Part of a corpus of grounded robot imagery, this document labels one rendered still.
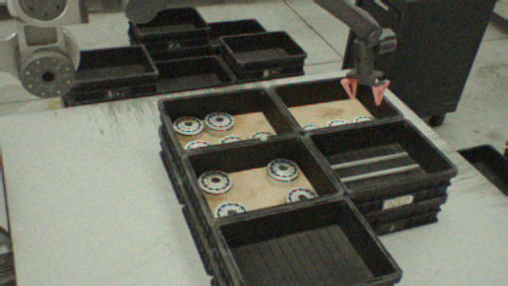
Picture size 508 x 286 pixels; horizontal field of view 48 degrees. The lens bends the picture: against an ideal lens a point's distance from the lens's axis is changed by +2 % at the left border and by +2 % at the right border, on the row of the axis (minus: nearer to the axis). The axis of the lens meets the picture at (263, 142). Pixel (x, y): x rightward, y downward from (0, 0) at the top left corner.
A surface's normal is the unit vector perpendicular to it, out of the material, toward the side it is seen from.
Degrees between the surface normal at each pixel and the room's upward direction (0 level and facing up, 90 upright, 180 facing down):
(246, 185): 0
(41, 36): 90
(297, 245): 0
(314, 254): 0
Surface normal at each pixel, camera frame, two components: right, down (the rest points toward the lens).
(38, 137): 0.10, -0.80
